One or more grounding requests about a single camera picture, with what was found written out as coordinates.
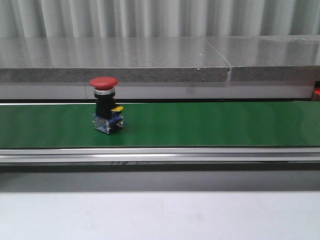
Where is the grey stone slab right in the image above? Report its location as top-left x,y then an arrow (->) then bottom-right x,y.
205,35 -> 320,85

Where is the grey stone slab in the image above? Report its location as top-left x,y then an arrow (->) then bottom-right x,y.
205,35 -> 320,85
0,37 -> 229,83

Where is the white curtain backdrop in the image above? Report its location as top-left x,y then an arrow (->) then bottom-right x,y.
0,0 -> 320,38

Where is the red object behind conveyor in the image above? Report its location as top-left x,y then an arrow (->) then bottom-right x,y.
311,81 -> 320,102

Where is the aluminium conveyor side rail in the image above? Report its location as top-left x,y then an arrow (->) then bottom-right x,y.
0,147 -> 320,165

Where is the green conveyor belt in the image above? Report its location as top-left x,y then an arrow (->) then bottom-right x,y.
0,101 -> 320,149

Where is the grey stone slab left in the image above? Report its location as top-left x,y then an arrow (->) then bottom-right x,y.
0,37 -> 229,83

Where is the red mushroom push button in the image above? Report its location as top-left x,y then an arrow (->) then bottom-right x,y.
89,76 -> 124,135

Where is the white panel under slabs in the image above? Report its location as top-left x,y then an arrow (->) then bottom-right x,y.
0,81 -> 315,101

